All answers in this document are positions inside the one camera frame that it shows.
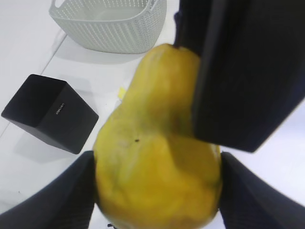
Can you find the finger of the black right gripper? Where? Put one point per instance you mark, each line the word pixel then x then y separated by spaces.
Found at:
pixel 193 23
pixel 252 74

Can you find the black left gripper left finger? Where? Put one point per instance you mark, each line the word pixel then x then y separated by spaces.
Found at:
pixel 65 203

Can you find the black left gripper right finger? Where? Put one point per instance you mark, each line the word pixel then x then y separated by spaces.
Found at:
pixel 247 202

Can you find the green plastic woven basket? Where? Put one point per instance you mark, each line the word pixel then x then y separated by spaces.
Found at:
pixel 114 26

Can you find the yellow pear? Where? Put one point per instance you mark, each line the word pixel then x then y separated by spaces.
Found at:
pixel 151 172

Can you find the black square pen holder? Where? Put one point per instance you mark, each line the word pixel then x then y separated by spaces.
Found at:
pixel 52 111

